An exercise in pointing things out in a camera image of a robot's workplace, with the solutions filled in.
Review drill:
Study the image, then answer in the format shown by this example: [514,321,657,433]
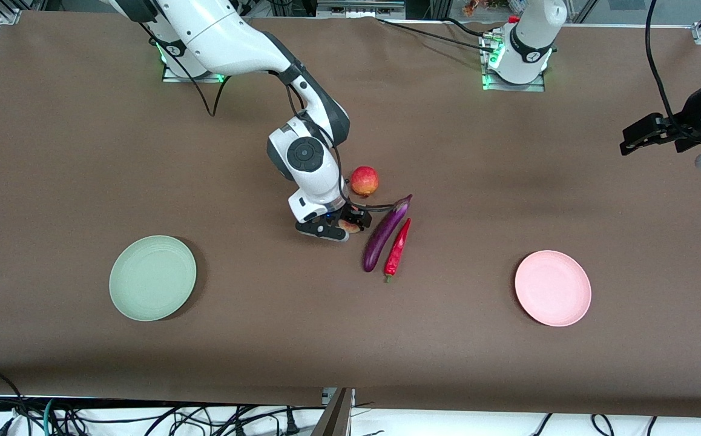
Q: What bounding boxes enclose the purple eggplant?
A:
[362,194,413,273]

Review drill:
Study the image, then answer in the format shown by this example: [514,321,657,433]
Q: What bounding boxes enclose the red apple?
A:
[350,165,380,198]

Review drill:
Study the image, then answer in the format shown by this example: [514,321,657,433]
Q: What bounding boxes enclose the red chili pepper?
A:
[384,217,412,283]

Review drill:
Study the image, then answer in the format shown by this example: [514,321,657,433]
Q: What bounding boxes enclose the brown table cloth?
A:
[0,11,701,418]

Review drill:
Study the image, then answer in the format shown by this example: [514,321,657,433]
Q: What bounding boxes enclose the pink round plate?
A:
[514,249,592,328]

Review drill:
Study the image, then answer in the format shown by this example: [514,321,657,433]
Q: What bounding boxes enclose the orange plastic toy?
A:
[462,0,512,18]

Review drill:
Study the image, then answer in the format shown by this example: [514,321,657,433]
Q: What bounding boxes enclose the green round plate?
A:
[108,235,197,322]

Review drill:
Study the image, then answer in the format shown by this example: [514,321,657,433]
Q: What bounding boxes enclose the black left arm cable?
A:
[645,0,701,143]

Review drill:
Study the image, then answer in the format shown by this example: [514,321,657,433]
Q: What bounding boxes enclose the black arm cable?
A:
[645,0,701,143]
[137,21,397,211]

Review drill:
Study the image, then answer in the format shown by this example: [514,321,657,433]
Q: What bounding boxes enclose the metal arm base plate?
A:
[162,58,226,84]
[481,30,547,93]

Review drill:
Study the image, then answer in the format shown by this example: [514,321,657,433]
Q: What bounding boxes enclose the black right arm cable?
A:
[137,21,397,211]

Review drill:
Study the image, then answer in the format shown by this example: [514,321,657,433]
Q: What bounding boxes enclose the black cable on cloth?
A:
[377,17,496,54]

